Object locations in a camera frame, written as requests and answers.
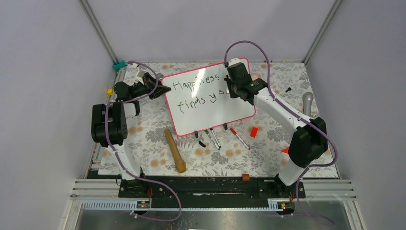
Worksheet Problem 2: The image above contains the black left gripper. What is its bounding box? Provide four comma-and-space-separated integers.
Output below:
130, 73, 171, 100

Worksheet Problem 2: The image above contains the pink framed whiteboard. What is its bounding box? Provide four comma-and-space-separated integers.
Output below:
161, 63, 256, 136

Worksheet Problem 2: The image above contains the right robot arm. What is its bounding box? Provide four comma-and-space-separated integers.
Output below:
224, 59, 328, 197

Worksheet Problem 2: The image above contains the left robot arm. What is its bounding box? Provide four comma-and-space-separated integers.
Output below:
91, 72, 171, 197

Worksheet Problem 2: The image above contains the red whiteboard marker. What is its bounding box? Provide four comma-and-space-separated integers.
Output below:
230, 128, 251, 150

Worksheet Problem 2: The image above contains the green whiteboard marker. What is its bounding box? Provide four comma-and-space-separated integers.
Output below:
205, 130, 221, 150

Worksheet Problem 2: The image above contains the blue whiteboard marker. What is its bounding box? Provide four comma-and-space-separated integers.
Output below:
210, 128, 221, 149

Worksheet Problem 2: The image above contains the teal clamp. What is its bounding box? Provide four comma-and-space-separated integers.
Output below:
113, 60, 127, 71

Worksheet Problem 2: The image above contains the small red block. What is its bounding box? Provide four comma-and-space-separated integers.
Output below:
250, 127, 259, 138

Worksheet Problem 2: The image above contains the silver toy microphone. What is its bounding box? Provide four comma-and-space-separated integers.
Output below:
302, 92, 314, 116

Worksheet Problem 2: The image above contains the gold toy microphone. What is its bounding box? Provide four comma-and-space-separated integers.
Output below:
164, 129, 187, 173

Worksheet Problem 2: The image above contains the red triangular block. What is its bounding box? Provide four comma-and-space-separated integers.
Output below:
282, 147, 289, 154

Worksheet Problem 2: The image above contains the small brown cube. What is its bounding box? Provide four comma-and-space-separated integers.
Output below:
241, 173, 250, 181

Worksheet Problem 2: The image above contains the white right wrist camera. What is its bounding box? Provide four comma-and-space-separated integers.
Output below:
228, 58, 241, 67

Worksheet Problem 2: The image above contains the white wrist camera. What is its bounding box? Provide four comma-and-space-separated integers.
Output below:
132, 64, 147, 81
228, 58, 241, 67

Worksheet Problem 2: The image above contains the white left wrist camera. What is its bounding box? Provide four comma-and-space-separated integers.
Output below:
132, 64, 147, 81

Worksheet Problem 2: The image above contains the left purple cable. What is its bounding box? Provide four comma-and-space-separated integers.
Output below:
104, 61, 182, 223

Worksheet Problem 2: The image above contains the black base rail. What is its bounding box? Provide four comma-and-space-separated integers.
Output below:
114, 175, 306, 208

